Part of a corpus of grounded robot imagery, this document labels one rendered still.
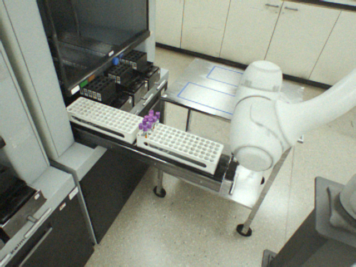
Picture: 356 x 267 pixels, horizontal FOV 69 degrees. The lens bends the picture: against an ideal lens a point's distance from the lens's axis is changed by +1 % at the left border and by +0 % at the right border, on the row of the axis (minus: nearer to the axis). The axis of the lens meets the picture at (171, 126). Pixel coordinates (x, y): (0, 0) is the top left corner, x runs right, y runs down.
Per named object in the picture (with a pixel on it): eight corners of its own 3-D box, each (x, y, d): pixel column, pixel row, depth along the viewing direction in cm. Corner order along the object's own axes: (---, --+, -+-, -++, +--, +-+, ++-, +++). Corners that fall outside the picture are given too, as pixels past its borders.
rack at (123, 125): (67, 122, 103) (63, 109, 99) (83, 108, 110) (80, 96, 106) (132, 146, 95) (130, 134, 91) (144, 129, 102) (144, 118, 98)
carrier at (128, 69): (129, 74, 130) (129, 63, 126) (133, 75, 129) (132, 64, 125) (117, 85, 121) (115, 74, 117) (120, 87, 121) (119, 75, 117)
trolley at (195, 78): (152, 194, 173) (153, 94, 118) (179, 151, 204) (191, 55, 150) (250, 241, 153) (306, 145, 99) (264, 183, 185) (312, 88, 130)
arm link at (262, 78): (232, 99, 77) (228, 127, 67) (245, 50, 66) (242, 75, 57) (269, 107, 75) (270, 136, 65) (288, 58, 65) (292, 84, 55)
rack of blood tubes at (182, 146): (136, 147, 95) (135, 135, 91) (148, 131, 102) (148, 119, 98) (212, 176, 87) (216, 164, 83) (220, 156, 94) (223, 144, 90)
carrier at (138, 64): (144, 62, 140) (144, 52, 136) (147, 63, 140) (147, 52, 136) (133, 71, 132) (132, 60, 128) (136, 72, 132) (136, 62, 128)
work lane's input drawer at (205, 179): (60, 134, 107) (55, 117, 101) (82, 115, 117) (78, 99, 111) (230, 201, 88) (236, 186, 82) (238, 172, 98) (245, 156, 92)
